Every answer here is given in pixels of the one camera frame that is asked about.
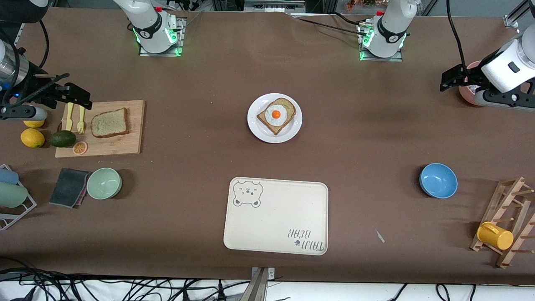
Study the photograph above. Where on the plain bread slice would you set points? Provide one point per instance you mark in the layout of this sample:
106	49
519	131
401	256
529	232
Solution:
109	123

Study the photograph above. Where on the white round plate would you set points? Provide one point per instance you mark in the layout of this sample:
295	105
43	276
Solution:
261	133

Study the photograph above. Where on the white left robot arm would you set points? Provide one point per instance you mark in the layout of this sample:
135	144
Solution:
393	25

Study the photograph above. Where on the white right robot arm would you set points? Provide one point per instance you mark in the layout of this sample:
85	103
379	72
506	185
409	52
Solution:
146	21

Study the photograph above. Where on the clear ice cubes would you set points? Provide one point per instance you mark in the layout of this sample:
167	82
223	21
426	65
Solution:
474	89

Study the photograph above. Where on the pink bowl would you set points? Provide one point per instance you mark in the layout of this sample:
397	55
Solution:
464	90

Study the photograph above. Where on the yellow plastic knife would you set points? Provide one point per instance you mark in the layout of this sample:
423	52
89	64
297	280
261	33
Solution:
69	121

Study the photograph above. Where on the yellow plastic fork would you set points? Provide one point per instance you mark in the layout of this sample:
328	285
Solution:
81	123

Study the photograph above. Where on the yellow lemon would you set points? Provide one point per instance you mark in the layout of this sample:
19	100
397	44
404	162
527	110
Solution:
32	138
33	124

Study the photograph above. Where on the green avocado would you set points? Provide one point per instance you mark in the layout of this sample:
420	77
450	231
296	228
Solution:
62	139

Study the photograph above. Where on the orange slice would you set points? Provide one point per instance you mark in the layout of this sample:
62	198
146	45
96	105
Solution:
80	148

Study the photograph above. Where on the wooden cutting board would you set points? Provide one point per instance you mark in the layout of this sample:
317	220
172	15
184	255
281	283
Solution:
121	146

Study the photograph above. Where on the blue cup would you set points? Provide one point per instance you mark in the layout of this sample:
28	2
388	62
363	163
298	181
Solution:
7	176

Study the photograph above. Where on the pale green bowl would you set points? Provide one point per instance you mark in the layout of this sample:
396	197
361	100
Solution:
104	183

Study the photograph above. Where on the dark grey folded cloth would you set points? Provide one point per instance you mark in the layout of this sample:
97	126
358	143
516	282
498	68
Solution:
67	187

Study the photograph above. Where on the pale green cup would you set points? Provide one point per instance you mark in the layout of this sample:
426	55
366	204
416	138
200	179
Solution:
11	195

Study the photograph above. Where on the blue bowl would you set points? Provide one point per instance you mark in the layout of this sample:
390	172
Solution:
438	180

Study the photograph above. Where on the pink folded cloth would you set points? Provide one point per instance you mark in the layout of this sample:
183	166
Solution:
80	203

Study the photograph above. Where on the wooden cup rack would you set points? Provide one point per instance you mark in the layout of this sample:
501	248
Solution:
508	196

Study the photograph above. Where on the yellow cup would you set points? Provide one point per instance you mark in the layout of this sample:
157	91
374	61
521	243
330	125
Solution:
495	236

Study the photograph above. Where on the toast slice under egg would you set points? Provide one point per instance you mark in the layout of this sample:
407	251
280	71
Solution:
288	106

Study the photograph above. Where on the small white paper scrap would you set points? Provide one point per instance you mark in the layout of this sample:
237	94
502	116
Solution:
380	236

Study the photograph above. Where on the grey metal box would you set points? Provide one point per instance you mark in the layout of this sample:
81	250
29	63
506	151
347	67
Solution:
273	6

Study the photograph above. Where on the beige bear print tray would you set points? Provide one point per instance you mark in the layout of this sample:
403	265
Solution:
276	225

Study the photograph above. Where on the grey metal bar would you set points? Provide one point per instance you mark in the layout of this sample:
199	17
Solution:
255	290

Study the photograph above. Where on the aluminium side rail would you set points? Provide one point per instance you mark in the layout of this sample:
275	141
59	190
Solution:
19	39

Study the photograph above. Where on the aluminium frame bracket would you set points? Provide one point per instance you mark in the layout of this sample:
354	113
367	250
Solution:
510	21

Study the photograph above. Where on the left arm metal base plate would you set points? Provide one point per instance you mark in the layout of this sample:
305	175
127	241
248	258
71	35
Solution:
380	59

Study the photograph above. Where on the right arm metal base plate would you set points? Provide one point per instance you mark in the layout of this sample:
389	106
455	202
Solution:
161	53

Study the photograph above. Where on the metal clamp bracket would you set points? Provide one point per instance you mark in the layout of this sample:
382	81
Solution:
271	274

